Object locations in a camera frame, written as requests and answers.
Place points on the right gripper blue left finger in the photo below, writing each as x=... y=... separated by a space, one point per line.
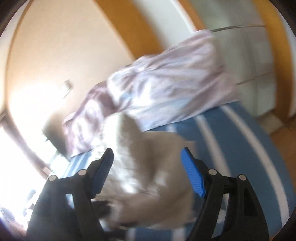
x=64 y=209

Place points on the white puffer jacket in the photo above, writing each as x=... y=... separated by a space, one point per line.
x=147 y=185

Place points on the blue striped bed sheet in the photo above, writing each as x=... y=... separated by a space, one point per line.
x=228 y=139

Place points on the pink floral pillow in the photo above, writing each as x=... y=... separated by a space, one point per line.
x=82 y=128

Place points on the lilac floral duvet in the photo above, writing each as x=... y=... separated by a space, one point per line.
x=174 y=85

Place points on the window with wooden frame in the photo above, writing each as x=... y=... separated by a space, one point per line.
x=22 y=177

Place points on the white wardrobe with handles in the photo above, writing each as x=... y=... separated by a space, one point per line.
x=245 y=49

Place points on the wooden door frame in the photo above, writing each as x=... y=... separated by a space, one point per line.
x=135 y=31

